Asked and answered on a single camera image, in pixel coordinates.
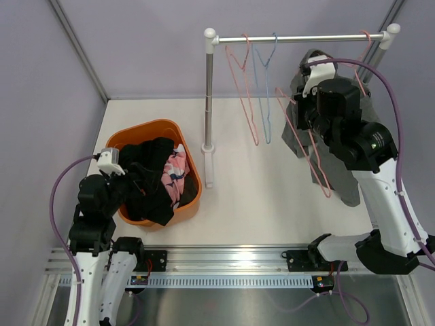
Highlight pink shark print shorts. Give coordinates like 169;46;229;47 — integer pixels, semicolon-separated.
161;143;190;210

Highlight white slotted cable duct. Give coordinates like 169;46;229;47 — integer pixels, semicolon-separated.
57;274;319;289

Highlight purple cable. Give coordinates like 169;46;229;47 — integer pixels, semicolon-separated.
307;58;435;268
49;154;101;326

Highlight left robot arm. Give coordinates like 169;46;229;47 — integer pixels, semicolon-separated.
65;175;146;325

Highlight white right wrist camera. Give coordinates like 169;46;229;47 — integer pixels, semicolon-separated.
302;62;336;98

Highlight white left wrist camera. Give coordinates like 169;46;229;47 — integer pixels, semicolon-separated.
97;147;126;176

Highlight orange plastic laundry basket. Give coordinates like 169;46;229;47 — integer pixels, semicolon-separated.
106;120;202;230

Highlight right aluminium frame post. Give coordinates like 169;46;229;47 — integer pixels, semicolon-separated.
357;0;407;84

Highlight black shorts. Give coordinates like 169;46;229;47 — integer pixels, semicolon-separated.
119;137;174;226

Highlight olive green shorts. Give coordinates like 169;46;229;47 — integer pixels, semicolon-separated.
179;175;198;207

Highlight left aluminium frame post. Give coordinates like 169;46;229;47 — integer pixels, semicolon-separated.
47;0;109;104

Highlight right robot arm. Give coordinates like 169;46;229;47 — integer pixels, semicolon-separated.
294;77;434;275

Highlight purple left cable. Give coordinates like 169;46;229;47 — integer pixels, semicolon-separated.
49;154;101;326

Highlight aluminium mounting rail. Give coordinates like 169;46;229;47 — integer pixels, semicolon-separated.
43;246;375;276

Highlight aluminium frame post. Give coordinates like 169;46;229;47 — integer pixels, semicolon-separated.
357;0;407;84
47;0;109;104

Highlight blue wire hanger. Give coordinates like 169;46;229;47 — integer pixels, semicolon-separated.
251;33;278;145

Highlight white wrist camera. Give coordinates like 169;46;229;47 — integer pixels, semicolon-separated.
97;147;126;176
302;62;336;98

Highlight grey green shorts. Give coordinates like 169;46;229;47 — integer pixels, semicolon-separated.
281;48;380;207

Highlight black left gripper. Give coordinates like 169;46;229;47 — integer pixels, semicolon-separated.
101;162;161;216

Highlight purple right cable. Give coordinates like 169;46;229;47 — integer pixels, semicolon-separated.
307;58;435;268

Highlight metal clothes rack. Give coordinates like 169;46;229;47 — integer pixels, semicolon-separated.
201;23;401;188

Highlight pink wire hanger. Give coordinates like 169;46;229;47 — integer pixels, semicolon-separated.
225;33;260;147
274;86;332;198
346;30;372;96

